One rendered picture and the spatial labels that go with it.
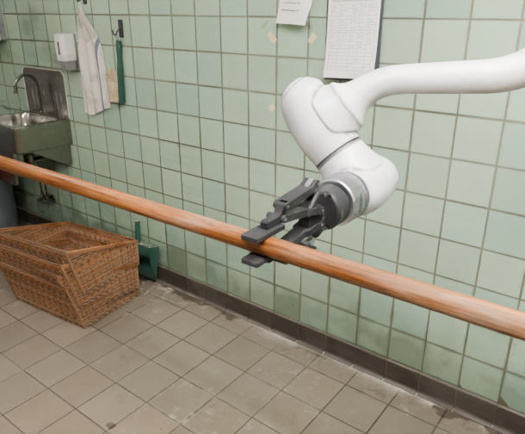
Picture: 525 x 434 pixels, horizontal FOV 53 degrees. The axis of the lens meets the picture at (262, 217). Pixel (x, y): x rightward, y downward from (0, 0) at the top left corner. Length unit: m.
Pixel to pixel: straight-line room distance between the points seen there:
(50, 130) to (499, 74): 2.81
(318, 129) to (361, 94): 0.10
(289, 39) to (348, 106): 1.25
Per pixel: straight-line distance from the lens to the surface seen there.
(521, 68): 1.02
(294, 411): 2.26
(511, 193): 1.94
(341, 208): 0.88
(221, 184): 2.59
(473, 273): 2.07
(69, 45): 3.25
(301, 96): 1.01
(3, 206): 4.06
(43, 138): 3.40
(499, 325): 0.64
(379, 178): 0.99
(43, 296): 2.95
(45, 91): 3.65
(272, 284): 2.59
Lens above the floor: 1.52
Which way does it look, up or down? 22 degrees down
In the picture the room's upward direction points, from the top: straight up
